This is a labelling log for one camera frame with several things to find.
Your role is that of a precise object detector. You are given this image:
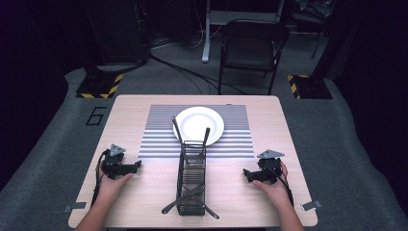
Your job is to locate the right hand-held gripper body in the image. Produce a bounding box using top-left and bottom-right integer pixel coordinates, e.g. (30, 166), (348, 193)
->
(256, 148), (287, 186)

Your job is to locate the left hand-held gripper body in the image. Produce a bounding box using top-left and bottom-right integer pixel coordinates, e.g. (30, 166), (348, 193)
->
(100, 143), (137, 180)

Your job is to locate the person's right hand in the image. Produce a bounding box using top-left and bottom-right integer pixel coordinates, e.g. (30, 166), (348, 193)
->
(251, 160), (291, 207)

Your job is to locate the person's left hand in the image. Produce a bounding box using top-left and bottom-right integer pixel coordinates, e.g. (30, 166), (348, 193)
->
(95, 159), (135, 203)

